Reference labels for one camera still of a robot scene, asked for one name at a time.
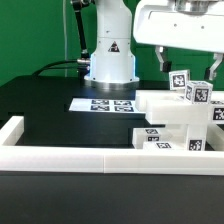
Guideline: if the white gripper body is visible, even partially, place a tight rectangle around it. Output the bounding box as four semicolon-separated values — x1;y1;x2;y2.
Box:
133;0;224;53

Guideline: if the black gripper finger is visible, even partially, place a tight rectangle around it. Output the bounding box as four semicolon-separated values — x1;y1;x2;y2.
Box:
204;53;224;81
155;46;172;73

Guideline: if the white chair back piece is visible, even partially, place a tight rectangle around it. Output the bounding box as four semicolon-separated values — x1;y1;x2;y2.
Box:
134;89;224;126

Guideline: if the white chair seat piece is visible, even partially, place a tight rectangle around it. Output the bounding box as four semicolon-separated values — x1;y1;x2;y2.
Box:
166;124;207;151

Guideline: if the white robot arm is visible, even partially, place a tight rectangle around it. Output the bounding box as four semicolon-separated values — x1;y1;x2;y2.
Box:
85;0;224;88

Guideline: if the white marker sheet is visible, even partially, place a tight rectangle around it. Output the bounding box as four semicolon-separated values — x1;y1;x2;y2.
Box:
69;98;139;113

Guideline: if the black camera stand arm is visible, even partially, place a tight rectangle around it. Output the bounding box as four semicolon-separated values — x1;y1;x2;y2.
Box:
69;0;92;79

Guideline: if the black cable bundle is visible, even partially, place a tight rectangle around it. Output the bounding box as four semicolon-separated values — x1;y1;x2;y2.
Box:
31;59;91;77

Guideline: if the white U-shaped fence frame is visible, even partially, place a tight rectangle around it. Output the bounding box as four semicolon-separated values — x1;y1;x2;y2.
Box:
0;116;224;176

